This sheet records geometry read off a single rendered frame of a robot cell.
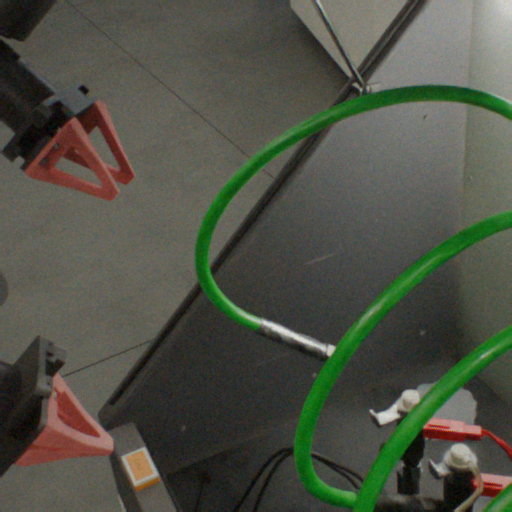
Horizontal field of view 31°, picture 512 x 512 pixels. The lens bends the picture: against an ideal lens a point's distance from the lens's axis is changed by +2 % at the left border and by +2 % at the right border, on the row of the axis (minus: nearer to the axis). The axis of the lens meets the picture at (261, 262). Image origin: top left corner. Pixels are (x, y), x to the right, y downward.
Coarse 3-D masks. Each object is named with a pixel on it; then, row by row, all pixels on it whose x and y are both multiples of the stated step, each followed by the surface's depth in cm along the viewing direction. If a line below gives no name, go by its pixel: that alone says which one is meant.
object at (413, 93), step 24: (360, 96) 78; (384, 96) 77; (408, 96) 77; (432, 96) 78; (456, 96) 78; (480, 96) 78; (312, 120) 79; (336, 120) 78; (288, 144) 79; (240, 168) 81; (216, 216) 84; (216, 288) 89; (240, 312) 91
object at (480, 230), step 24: (504, 216) 69; (456, 240) 68; (480, 240) 69; (432, 264) 68; (408, 288) 68; (384, 312) 68; (360, 336) 68; (336, 360) 69; (312, 408) 70; (312, 432) 71; (312, 480) 74; (336, 504) 77; (384, 504) 80; (408, 504) 82; (432, 504) 84
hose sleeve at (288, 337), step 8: (264, 320) 92; (264, 328) 92; (272, 328) 92; (280, 328) 92; (288, 328) 93; (264, 336) 92; (272, 336) 92; (280, 336) 92; (288, 336) 92; (296, 336) 93; (304, 336) 93; (288, 344) 93; (296, 344) 93; (304, 344) 93; (312, 344) 93; (320, 344) 94; (304, 352) 94; (312, 352) 94; (320, 352) 94
